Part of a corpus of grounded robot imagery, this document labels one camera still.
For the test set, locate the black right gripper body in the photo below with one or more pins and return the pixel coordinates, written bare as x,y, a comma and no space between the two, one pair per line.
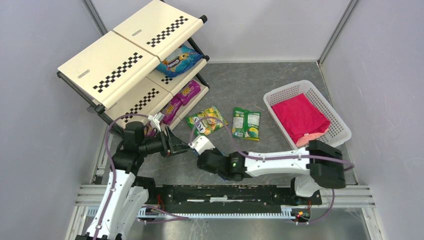
205,159

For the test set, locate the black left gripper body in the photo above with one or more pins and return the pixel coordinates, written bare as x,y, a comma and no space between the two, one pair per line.
166,142

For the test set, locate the purple grape candy bag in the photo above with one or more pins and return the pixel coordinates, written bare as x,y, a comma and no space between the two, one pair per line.
170,110
149,131

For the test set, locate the light blue Slendy bag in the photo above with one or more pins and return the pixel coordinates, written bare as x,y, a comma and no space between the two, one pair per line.
179,61

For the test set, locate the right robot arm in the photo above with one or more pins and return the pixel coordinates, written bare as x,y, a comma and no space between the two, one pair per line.
317,165

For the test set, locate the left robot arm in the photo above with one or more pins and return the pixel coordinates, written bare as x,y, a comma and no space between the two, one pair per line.
126,192

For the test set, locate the small green white candy bag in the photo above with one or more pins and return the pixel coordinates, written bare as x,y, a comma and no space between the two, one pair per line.
246,124

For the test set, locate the purple candy bag on shelf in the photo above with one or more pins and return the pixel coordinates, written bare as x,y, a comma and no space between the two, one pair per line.
188,92

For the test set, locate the cream tiered shelf rack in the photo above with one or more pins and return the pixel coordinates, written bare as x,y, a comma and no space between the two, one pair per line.
116,74

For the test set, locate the red cloth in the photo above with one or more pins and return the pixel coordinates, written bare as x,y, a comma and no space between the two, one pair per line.
301,119

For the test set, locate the white plastic basket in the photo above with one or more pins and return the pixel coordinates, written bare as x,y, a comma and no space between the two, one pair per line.
338,132

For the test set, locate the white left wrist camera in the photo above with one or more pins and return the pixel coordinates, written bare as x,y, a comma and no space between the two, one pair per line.
155,121

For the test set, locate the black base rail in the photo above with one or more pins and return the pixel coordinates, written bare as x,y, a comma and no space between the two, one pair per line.
228,199

